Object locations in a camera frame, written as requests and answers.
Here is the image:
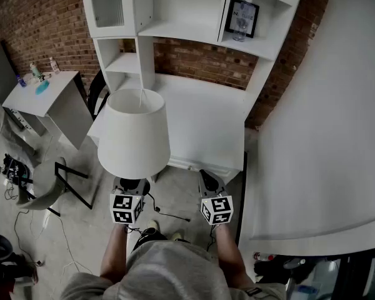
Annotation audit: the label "grey chair with black frame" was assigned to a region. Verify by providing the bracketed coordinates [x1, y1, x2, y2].
[16, 156, 95, 218]

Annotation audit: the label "black picture frame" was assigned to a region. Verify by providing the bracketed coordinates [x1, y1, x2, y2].
[224, 0, 260, 39]

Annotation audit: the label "person's black trousers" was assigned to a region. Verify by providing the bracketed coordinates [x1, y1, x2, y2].
[132, 227, 192, 253]

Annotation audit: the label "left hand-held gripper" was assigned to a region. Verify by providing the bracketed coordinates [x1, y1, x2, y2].
[109, 176, 146, 225]

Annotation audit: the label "grey flat cabinet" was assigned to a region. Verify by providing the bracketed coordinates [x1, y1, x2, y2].
[0, 40, 18, 104]

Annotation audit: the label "large white panel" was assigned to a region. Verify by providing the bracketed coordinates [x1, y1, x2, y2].
[237, 0, 375, 258]

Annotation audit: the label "thin black cable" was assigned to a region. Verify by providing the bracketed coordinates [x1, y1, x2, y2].
[147, 193, 191, 223]

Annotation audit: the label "black bag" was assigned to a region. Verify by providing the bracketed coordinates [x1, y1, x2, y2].
[0, 152, 33, 188]

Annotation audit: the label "person's grey sweatshirt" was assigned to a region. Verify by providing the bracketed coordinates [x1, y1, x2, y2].
[60, 239, 289, 300]

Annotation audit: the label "person's right forearm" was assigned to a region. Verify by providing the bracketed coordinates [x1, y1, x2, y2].
[212, 224, 254, 289]

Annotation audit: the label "white floor cable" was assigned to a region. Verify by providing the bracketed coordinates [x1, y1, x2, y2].
[13, 209, 92, 275]

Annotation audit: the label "white side table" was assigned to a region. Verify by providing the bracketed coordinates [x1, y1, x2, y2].
[2, 70, 95, 151]

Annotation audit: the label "blue fluffy duster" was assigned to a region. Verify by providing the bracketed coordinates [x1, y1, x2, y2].
[34, 81, 51, 96]

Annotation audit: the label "person's left forearm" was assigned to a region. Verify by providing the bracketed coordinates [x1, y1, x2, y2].
[99, 223, 128, 284]

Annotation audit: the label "white spray bottle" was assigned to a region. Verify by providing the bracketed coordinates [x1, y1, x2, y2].
[48, 56, 61, 76]

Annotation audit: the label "white ribbed glass cabinet door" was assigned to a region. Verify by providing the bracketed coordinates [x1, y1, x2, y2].
[80, 0, 137, 39]

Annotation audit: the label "black chair back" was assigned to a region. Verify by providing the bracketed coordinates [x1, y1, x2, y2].
[87, 69, 111, 122]

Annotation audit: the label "white desk with hutch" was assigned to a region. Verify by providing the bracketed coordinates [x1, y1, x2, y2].
[80, 0, 307, 184]

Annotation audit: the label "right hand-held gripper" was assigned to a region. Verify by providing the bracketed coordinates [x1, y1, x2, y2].
[198, 169, 234, 226]

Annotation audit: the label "white lamp shade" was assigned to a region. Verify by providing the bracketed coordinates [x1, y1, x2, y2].
[97, 88, 171, 196]

